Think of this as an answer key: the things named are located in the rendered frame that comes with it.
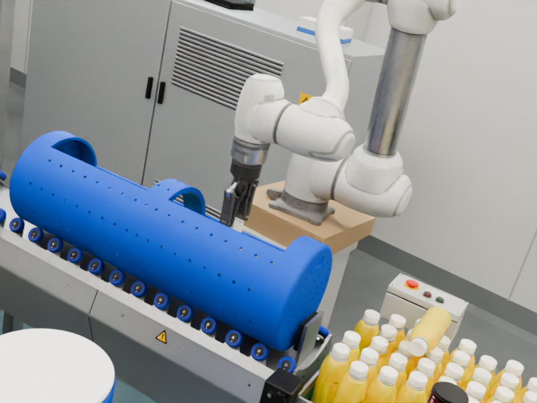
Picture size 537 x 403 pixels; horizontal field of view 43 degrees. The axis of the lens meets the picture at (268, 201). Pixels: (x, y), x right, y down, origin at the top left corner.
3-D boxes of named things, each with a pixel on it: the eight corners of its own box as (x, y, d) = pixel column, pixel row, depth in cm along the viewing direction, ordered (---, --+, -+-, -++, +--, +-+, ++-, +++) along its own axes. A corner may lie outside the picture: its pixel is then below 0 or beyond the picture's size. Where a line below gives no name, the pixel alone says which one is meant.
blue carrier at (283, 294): (74, 208, 218) (85, 124, 208) (316, 325, 185) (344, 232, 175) (3, 232, 194) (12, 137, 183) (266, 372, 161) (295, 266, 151)
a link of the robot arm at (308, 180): (296, 181, 232) (312, 119, 225) (343, 200, 225) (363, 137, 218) (273, 189, 218) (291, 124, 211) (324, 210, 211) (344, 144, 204)
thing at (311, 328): (304, 348, 178) (316, 307, 173) (312, 352, 177) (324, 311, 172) (287, 365, 169) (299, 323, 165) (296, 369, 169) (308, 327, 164)
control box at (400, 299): (390, 302, 195) (400, 271, 191) (456, 333, 188) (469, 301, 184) (378, 316, 187) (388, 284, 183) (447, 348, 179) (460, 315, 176)
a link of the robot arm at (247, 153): (226, 135, 162) (221, 158, 164) (259, 148, 159) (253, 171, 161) (245, 129, 170) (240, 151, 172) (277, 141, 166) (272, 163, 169)
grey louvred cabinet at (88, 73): (78, 165, 494) (103, -42, 440) (328, 298, 395) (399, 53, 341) (13, 178, 451) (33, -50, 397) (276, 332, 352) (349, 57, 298)
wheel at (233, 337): (232, 327, 171) (229, 325, 169) (247, 334, 169) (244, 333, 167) (223, 343, 170) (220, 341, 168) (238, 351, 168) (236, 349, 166)
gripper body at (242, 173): (243, 151, 171) (236, 185, 175) (225, 157, 164) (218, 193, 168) (268, 161, 169) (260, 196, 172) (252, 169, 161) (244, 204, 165)
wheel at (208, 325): (207, 314, 174) (204, 313, 172) (221, 321, 172) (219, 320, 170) (198, 330, 173) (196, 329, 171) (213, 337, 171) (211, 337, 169)
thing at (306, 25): (305, 31, 339) (309, 16, 336) (349, 44, 331) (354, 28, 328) (295, 32, 329) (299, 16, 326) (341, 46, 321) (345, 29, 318)
